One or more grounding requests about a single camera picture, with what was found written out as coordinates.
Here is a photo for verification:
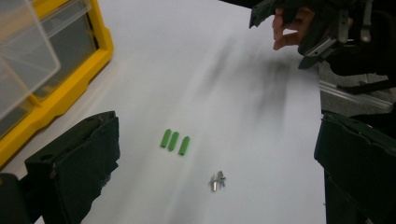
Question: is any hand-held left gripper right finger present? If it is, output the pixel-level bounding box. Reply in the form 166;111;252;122
314;112;396;224

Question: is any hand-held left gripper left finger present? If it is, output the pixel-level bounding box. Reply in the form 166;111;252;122
24;110;120;224

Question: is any yellow black drawer organizer cabinet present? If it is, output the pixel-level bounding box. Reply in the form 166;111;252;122
0;0;115;169

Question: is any green plastic wall plug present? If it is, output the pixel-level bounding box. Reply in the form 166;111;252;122
177;135;191;157
160;128;173;149
167;131;180;153

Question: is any clear plastic drawer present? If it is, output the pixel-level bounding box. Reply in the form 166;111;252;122
32;0;99;101
0;0;62;120

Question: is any white table mat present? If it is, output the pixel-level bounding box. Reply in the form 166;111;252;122
0;0;328;224

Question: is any black cable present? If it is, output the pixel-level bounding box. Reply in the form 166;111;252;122
335;78;396;95

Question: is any aluminium rail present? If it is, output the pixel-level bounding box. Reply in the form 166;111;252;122
318;78;394;114

